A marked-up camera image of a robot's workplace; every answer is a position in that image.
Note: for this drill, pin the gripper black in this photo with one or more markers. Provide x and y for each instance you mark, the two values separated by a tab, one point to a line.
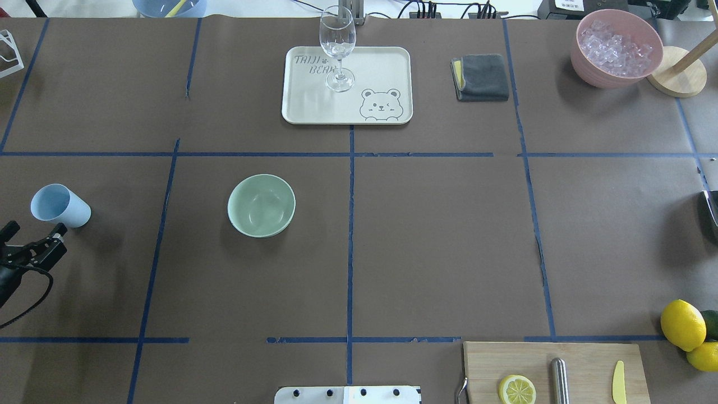
35	253

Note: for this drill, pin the light blue plastic cup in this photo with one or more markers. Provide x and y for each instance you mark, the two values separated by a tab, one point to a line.
56	203

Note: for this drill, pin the light green bowl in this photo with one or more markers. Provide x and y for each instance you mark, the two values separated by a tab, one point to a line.
261	206

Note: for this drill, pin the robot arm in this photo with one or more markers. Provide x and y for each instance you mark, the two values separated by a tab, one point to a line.
11	282

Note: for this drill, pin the blue bowl with fork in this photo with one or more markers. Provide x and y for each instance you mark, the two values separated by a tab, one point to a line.
161	9

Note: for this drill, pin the pink bowl of ice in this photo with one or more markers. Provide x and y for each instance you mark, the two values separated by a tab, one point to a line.
614	48

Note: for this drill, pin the metal ice scoop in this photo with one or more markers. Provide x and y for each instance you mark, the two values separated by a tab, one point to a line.
709	199

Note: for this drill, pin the yellow plastic fork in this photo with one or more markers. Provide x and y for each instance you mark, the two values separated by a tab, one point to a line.
175	9

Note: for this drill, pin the clear wine glass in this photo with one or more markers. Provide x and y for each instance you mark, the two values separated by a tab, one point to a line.
338	40

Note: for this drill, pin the cream bear serving tray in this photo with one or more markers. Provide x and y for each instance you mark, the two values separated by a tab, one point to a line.
381	95

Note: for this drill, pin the folded grey cloth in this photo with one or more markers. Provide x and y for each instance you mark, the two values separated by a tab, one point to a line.
480	78

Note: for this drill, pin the lemon half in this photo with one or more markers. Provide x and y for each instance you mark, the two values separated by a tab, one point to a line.
516	388

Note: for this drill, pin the metal cylinder tool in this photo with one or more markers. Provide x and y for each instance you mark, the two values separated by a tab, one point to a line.
560	380

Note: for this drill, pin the wooden cutting board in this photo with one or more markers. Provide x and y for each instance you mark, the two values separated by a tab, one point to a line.
590	368

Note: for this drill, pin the yellow plastic knife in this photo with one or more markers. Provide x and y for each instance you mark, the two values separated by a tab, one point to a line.
619	394

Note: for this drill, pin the whole yellow lemon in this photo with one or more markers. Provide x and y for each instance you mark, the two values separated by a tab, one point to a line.
683	325

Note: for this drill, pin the round wooden stand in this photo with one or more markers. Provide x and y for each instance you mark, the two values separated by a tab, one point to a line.
681	74

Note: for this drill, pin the green lime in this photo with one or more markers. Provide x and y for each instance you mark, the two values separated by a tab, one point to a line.
710	317

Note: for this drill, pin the white wire cup rack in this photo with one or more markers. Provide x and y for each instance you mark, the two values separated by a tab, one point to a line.
11	60

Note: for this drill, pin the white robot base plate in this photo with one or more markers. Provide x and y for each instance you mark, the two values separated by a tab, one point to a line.
350	394

